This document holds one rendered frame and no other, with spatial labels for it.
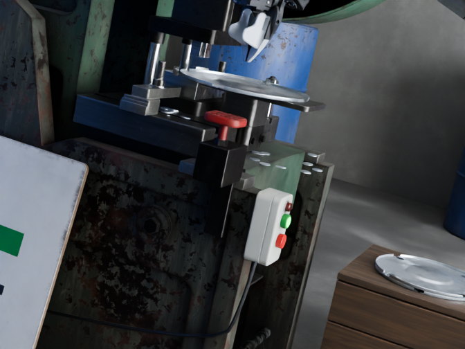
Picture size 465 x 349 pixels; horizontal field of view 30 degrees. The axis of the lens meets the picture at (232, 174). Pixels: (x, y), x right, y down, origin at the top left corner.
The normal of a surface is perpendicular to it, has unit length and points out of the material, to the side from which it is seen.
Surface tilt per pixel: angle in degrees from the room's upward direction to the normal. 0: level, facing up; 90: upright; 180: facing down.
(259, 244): 90
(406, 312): 90
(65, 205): 78
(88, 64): 90
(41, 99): 73
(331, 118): 90
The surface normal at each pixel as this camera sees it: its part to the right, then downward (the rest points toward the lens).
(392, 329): -0.38, 0.11
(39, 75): 0.92, -0.02
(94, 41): 0.90, 0.26
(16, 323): -0.39, -0.10
